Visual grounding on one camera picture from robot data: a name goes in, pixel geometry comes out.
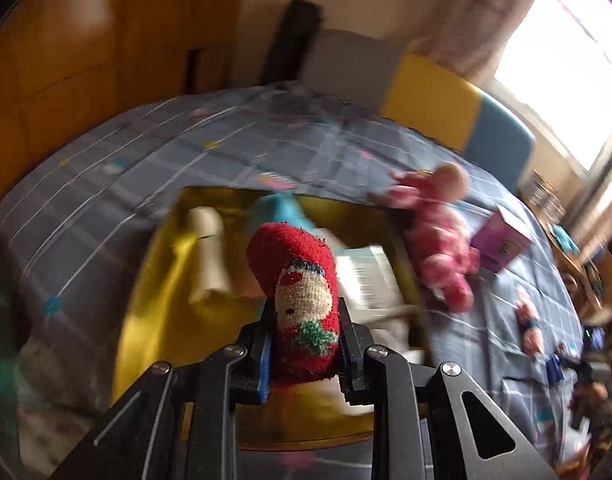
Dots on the purple printed carton box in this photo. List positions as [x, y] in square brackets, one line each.
[500, 240]

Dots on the pale curtain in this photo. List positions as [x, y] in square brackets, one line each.
[480, 15]

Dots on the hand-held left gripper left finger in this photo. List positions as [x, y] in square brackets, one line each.
[266, 370]

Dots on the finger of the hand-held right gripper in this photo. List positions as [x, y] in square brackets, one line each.
[554, 367]

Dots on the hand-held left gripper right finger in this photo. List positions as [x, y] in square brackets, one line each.
[347, 360]

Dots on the red santa sock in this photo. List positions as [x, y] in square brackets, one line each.
[296, 260]

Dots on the bright window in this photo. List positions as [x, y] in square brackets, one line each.
[560, 60]

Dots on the pink spotted giraffe plush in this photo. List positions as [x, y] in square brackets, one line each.
[435, 230]

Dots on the wooden wardrobe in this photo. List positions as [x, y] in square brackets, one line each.
[86, 60]

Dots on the black hanging cloth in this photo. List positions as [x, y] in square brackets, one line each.
[293, 40]

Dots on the multicolour padded headboard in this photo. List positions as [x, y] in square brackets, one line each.
[435, 95]

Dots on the gold storage box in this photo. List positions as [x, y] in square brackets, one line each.
[151, 285]

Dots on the wooden side table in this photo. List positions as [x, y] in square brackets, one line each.
[590, 280]

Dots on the grey checked printed blanket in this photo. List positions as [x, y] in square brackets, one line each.
[136, 160]

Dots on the white wet wipes packet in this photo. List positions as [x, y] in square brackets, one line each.
[370, 275]

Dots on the cream sock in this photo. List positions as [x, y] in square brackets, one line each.
[208, 255]

